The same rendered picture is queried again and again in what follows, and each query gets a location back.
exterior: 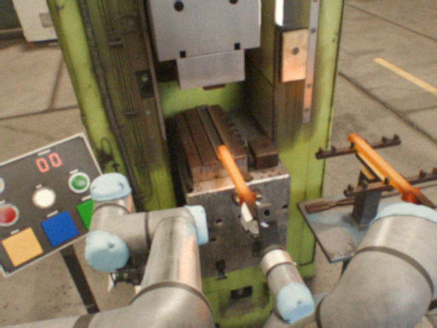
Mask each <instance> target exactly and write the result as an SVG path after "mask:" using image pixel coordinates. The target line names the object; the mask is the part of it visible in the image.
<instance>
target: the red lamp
mask: <svg viewBox="0 0 437 328"><path fill-rule="evenodd" d="M15 218H16V211H15V209H13V208H12V207H10V206H5V207H2V208H1V209H0V223H11V222H12V221H13V220H14V219H15Z"/></svg>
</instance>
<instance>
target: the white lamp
mask: <svg viewBox="0 0 437 328"><path fill-rule="evenodd" d="M52 201H53V195H52V193H51V192H50V191H49V190H42V191H40V192H39V193H38V194H37V195H36V202H37V203H38V204H39V205H40V206H48V205H50V204H51V203H52Z"/></svg>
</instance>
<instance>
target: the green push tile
mask: <svg viewBox="0 0 437 328"><path fill-rule="evenodd" d="M76 209H77V211H78V213H79V215H80V218H81V219H82V222H83V224H84V226H85V227H86V229H90V227H91V219H92V214H93V210H94V200H93V199H92V198H91V199H90V200H87V201H85V202H82V203H81V204H79V205H78V206H76Z"/></svg>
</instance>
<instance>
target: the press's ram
mask: <svg viewBox="0 0 437 328"><path fill-rule="evenodd" d="M143 2H144V13H145V17H146V21H147V25H148V28H149V33H150V35H151V38H152V41H153V45H154V47H155V51H156V53H157V57H158V61H160V62H161V61H165V60H170V59H180V56H179V51H183V53H184V55H185V56H186V57H192V56H197V55H210V54H215V53H220V52H228V51H234V44H235V45H236V46H237V47H238V48H239V49H240V50H241V49H246V48H255V47H260V0H143Z"/></svg>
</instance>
